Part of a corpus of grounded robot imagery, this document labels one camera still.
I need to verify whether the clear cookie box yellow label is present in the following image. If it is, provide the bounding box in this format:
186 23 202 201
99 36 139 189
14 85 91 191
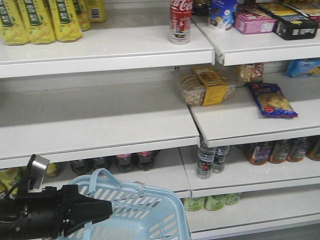
174 65 236 106

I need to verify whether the blue white cookie cup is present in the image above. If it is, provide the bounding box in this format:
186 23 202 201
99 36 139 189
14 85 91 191
208 0 239 31

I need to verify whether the blue chip bag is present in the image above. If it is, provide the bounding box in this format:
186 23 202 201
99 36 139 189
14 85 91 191
247 82 298 119

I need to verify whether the white store shelving unit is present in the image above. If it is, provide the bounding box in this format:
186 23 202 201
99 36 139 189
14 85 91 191
0 0 320 240

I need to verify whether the clear water bottle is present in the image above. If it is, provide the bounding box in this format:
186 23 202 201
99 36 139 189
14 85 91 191
196 140 215 180
212 145 230 174

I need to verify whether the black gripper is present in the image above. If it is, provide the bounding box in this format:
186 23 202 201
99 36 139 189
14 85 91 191
12 184 113 239

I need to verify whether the light blue plastic basket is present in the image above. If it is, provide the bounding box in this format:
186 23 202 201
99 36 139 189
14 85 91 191
67 168 191 240

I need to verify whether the black snack box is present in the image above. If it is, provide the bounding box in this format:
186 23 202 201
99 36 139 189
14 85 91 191
254 1 320 41

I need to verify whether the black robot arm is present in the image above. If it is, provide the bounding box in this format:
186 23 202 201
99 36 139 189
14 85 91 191
0 185 113 240

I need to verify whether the rice cracker pack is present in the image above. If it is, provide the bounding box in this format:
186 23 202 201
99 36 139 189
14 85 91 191
235 62 265 83

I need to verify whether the red coca-cola can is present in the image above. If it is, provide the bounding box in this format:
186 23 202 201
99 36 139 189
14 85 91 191
168 0 193 45

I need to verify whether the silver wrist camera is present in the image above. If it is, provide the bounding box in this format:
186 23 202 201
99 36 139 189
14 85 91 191
27 154 50 191

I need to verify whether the pink snack box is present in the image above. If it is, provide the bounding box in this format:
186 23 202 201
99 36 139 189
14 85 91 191
234 12 276 35

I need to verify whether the blue oreo snack bag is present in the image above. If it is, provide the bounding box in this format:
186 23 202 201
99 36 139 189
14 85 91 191
285 58 320 78

